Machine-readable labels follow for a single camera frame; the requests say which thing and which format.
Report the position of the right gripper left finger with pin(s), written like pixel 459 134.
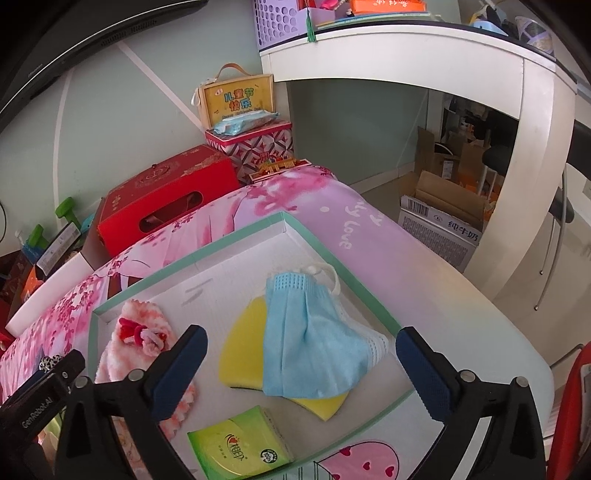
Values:
pixel 89 447

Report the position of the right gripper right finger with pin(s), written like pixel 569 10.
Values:
pixel 513 445

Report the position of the blue face mask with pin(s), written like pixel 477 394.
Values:
pixel 312 348

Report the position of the pink knitted cloth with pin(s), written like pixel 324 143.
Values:
pixel 117 358

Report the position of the red scrunchie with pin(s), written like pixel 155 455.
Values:
pixel 151 342

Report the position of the green tissue pack in tray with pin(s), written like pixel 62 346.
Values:
pixel 243 446

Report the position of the orange package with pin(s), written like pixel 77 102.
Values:
pixel 32 283

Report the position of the yellow sponge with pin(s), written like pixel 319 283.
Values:
pixel 240 363

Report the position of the pink floral bedsheet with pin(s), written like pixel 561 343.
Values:
pixel 414 284

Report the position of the red gift box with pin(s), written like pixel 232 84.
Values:
pixel 163 193

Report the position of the blue wet wipes pack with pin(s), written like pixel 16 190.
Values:
pixel 243 122

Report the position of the red patterned box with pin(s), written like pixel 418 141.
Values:
pixel 249 150

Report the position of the yellow carry box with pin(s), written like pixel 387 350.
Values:
pixel 231 92

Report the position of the white desk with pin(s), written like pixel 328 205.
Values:
pixel 478 66

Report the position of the purple plastic basket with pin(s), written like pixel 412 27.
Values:
pixel 278 21

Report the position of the orange items on desk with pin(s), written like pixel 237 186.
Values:
pixel 371 7

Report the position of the black wall television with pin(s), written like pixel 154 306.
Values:
pixel 41 40

